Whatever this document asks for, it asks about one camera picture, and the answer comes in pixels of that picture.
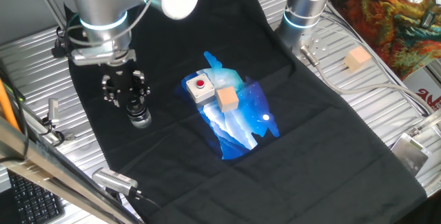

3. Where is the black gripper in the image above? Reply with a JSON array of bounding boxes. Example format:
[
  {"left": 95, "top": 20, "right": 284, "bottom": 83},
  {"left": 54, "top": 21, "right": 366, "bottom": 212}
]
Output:
[{"left": 101, "top": 61, "right": 152, "bottom": 108}]

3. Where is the clear glass jar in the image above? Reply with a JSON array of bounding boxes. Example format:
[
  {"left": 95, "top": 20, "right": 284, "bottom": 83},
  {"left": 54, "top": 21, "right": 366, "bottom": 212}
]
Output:
[{"left": 129, "top": 108, "right": 152, "bottom": 130}]

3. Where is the grey box with red button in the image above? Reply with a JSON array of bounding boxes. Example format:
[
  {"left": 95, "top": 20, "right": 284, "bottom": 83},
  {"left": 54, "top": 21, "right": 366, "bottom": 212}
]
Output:
[{"left": 185, "top": 73, "right": 216, "bottom": 104}]

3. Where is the wooden cube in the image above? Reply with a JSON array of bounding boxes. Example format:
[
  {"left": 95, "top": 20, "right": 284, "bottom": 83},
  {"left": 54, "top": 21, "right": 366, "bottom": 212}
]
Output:
[
  {"left": 342, "top": 45, "right": 372, "bottom": 72},
  {"left": 216, "top": 86, "right": 240, "bottom": 113}
]

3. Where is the thin metal pole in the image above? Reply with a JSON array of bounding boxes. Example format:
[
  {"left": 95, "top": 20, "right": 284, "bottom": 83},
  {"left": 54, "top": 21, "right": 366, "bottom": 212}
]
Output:
[{"left": 29, "top": 0, "right": 68, "bottom": 32}]

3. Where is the orange tube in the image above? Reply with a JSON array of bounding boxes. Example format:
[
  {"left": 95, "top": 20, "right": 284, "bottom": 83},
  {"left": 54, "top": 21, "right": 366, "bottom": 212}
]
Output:
[{"left": 0, "top": 78, "right": 21, "bottom": 132}]

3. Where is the black keyboard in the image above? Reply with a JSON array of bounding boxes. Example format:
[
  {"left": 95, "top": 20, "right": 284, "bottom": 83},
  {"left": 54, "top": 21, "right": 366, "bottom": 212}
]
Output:
[{"left": 6, "top": 169, "right": 66, "bottom": 224}]

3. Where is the black cloth with blue print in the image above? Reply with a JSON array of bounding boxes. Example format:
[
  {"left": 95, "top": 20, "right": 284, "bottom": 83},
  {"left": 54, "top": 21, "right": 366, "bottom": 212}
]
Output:
[{"left": 63, "top": 0, "right": 428, "bottom": 224}]

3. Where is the colourful patterned cloth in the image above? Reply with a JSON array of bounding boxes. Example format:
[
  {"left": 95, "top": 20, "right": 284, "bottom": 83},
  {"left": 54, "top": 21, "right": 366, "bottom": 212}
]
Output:
[{"left": 329, "top": 0, "right": 441, "bottom": 82}]

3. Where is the white flat device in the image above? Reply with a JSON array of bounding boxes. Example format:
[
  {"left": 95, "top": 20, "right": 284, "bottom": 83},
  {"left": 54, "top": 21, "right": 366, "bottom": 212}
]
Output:
[{"left": 391, "top": 132, "right": 432, "bottom": 179}]

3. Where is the white panel with red logo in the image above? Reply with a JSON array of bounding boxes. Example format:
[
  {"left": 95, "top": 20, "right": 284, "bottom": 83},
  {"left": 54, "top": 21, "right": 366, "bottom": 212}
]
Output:
[{"left": 396, "top": 58, "right": 441, "bottom": 118}]

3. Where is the small dark metal object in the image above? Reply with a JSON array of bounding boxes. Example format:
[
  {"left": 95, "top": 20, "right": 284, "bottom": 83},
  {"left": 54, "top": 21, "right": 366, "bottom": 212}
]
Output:
[{"left": 420, "top": 10, "right": 435, "bottom": 29}]

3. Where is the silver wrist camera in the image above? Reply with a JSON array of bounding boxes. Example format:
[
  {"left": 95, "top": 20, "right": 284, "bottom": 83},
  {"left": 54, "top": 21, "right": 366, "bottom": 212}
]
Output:
[{"left": 70, "top": 46, "right": 137, "bottom": 67}]

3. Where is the small silver exterior camera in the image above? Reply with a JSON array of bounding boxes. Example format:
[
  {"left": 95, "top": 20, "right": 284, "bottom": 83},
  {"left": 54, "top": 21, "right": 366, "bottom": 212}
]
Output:
[{"left": 48, "top": 98, "right": 61, "bottom": 125}]

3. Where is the silver ribbed exterior camera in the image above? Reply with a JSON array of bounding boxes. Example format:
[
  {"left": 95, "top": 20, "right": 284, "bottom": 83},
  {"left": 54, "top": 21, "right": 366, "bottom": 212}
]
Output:
[{"left": 92, "top": 167, "right": 139, "bottom": 197}]

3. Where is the black exterior camera plug cable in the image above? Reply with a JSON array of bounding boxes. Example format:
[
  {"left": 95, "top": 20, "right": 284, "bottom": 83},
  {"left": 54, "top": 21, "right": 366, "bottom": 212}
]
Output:
[{"left": 129, "top": 187, "right": 170, "bottom": 218}]

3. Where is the aluminium frame beam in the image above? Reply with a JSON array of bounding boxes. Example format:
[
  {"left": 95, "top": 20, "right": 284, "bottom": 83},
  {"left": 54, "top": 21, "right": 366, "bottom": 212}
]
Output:
[{"left": 0, "top": 115, "right": 142, "bottom": 224}]

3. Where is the thick grey base cable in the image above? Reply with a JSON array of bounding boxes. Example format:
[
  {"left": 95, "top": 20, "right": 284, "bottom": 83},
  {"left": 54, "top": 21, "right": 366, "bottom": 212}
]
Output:
[{"left": 299, "top": 44, "right": 433, "bottom": 116}]

